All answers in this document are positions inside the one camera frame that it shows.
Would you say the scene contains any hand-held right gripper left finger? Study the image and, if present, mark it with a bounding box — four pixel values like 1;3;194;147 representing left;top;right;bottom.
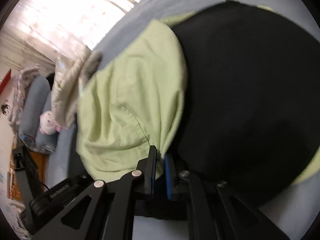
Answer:
32;145;158;240

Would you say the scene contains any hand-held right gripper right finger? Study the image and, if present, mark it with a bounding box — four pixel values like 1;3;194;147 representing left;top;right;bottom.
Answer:
164;153;290;240

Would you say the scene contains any green and black hoodie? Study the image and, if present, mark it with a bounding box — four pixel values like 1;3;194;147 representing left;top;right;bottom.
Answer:
75;0;320;218

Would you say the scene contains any orange wooden cabinet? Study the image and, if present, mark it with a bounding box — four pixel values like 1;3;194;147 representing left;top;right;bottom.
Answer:
9;151;48;202

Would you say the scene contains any pink plush toy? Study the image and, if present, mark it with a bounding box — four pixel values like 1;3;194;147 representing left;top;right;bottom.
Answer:
39;110;63;136

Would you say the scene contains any folded floral blanket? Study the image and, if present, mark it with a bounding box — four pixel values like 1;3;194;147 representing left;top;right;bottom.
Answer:
7;64;41;126

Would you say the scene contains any cream folded blanket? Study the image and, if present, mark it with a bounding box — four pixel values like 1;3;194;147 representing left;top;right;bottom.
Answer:
51;47;103;127

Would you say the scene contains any red board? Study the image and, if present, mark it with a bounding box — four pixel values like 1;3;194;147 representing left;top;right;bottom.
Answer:
0;69;12;98

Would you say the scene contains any bed with grey-blue blanket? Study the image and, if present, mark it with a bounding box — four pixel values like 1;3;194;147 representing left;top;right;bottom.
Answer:
46;0;320;240

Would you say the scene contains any sheer floral curtain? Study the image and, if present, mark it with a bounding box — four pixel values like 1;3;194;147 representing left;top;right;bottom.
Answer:
4;0;180;85

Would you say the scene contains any wall sticker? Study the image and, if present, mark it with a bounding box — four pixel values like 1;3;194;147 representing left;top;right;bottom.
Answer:
0;102;11;117

